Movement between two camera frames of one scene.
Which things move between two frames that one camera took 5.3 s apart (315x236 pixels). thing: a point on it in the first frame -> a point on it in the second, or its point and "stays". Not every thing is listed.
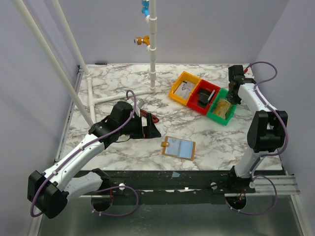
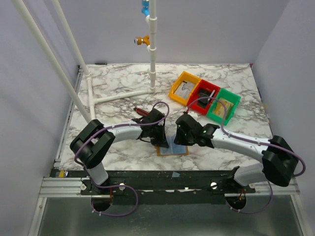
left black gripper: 143,126 -> 159,135
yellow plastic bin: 187,77 stays
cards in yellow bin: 184,89 stays
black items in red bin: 203,96 stays
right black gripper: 233,95 -> 181,133
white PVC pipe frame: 93,99 stays
